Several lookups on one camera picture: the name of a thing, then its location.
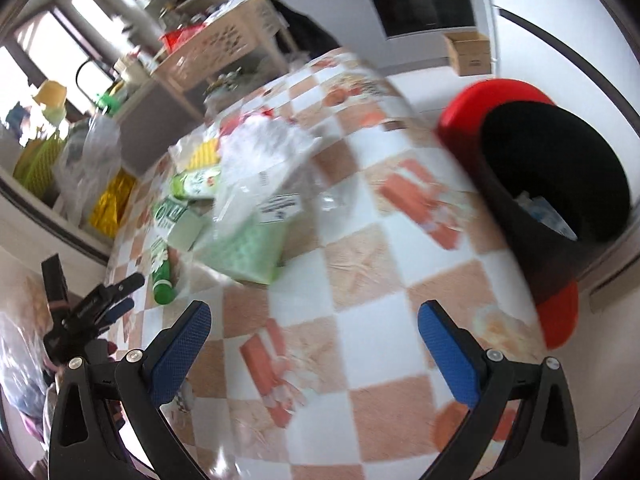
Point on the green plastic bottle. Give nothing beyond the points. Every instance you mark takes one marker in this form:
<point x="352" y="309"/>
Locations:
<point x="162" y="275"/>

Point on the white crumpled tissue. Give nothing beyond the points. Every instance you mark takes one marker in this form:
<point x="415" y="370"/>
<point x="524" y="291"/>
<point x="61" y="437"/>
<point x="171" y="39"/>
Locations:
<point x="181" y="152"/>

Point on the dark framed window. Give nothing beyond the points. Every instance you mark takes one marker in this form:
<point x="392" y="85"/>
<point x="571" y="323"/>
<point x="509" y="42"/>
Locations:
<point x="45" y="40"/>

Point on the bag of vegetables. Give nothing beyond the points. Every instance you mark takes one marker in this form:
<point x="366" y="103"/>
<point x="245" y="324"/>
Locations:
<point x="230" y="85"/>

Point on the white refrigerator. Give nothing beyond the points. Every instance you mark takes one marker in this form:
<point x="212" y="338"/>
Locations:
<point x="550" y="35"/>

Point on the red plastic basket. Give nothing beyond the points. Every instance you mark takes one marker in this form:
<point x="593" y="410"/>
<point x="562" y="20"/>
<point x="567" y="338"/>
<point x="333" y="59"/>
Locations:
<point x="177" y="40"/>

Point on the beige perforated plastic cart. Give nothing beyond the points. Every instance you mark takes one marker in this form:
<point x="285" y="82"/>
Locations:
<point x="220" y="40"/>

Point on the yellow plastic container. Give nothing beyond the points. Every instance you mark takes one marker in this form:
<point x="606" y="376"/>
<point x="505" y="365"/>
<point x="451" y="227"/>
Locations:
<point x="50" y="95"/>

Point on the large clear plastic bag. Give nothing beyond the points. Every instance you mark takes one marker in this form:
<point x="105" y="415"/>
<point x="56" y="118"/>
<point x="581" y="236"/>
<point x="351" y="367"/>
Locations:
<point x="90" y="160"/>

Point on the cardboard box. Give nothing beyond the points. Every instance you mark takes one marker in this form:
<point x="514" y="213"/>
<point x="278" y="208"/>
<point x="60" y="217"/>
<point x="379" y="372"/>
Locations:
<point x="467" y="55"/>

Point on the yellow egg-crate sponge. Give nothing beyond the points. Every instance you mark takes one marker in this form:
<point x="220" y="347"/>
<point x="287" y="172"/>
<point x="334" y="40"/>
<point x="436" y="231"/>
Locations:
<point x="206" y="155"/>

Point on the green printed carton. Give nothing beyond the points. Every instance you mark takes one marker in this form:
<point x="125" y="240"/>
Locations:
<point x="167" y="215"/>

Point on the grey kitchen counter unit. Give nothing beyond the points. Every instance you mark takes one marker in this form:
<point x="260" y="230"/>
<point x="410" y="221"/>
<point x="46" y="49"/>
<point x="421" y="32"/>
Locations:
<point x="350" y="25"/>

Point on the bluish plastic bag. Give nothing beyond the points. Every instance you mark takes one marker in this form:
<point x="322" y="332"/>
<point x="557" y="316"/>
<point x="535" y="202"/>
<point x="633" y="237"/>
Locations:
<point x="20" y="360"/>

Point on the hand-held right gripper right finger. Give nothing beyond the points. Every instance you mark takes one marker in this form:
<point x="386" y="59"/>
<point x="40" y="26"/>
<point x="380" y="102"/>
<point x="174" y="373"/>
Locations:
<point x="450" y="355"/>

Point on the pale green box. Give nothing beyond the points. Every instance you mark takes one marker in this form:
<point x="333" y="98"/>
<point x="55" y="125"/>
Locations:
<point x="187" y="230"/>

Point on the clear bag with white label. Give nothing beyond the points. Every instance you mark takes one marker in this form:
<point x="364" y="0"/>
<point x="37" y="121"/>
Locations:
<point x="240" y="250"/>

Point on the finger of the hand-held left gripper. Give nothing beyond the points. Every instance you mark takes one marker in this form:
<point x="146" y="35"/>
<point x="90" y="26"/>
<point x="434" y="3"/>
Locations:
<point x="120" y="312"/>
<point x="127" y="285"/>

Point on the black kitchen faucet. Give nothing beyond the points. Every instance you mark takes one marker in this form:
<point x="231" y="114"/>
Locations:
<point x="80" y="72"/>

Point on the green plastic basket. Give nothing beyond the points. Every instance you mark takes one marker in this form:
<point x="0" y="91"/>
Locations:
<point x="40" y="165"/>

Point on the black trash bin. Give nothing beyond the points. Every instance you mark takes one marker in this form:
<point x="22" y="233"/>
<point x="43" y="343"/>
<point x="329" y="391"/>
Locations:
<point x="540" y="270"/>

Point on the green dish soap bottle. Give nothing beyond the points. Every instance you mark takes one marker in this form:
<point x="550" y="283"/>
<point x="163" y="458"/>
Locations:
<point x="110" y="102"/>

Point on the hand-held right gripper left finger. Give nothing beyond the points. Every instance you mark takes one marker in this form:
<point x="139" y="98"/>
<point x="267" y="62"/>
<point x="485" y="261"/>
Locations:
<point x="180" y="355"/>

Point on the black built-in oven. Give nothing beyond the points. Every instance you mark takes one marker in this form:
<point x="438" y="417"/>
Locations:
<point x="425" y="10"/>

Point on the pale green packet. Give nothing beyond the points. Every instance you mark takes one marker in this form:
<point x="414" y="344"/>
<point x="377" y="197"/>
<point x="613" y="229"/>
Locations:
<point x="195" y="184"/>

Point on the red plastic stool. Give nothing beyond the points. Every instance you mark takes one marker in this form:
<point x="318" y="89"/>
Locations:
<point x="465" y="110"/>

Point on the dark hanging cloth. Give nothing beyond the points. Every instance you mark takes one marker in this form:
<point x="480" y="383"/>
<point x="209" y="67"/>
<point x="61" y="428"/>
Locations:
<point x="310" y="30"/>

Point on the gold foil bag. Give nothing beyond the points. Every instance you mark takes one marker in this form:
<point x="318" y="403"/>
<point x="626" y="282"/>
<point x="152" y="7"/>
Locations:
<point x="112" y="205"/>

